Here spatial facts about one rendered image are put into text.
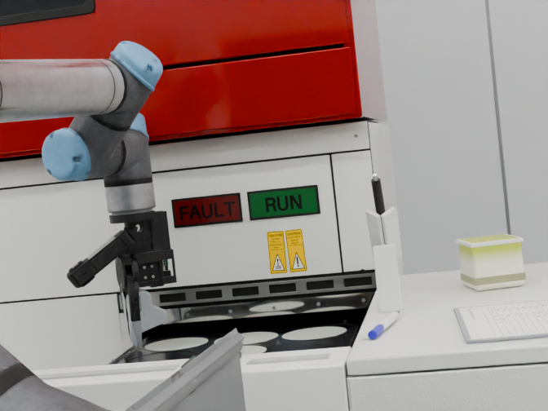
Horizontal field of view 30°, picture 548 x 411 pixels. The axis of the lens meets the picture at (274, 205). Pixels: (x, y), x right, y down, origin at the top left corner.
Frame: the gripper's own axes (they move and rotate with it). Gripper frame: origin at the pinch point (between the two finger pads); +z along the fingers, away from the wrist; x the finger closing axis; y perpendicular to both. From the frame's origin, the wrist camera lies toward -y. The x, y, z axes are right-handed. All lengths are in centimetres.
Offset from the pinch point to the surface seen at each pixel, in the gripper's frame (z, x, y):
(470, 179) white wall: -12, 118, 126
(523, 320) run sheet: -5, -59, 34
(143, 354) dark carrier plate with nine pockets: 1.5, -4.2, 0.7
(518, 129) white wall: -26, 110, 140
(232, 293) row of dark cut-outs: -4.2, 6.5, 18.5
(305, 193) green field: -19.7, -0.5, 30.7
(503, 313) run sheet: -5, -53, 35
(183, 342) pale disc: 1.4, -0.3, 7.9
